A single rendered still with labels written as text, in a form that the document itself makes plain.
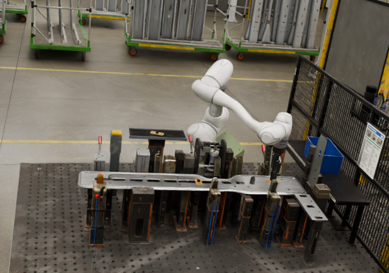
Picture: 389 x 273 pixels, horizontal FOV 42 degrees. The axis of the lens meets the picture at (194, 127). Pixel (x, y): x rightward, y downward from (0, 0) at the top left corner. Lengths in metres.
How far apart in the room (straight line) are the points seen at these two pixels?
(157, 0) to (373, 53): 5.44
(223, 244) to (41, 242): 1.04
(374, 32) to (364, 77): 0.45
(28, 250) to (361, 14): 3.96
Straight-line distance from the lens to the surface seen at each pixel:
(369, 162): 3.26
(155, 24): 9.85
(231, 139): 3.83
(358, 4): 5.59
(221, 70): 3.27
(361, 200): 3.23
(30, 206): 3.32
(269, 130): 2.86
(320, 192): 3.16
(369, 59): 5.30
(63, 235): 3.05
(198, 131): 3.68
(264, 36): 10.93
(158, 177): 3.07
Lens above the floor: 2.42
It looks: 22 degrees down
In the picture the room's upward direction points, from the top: 8 degrees clockwise
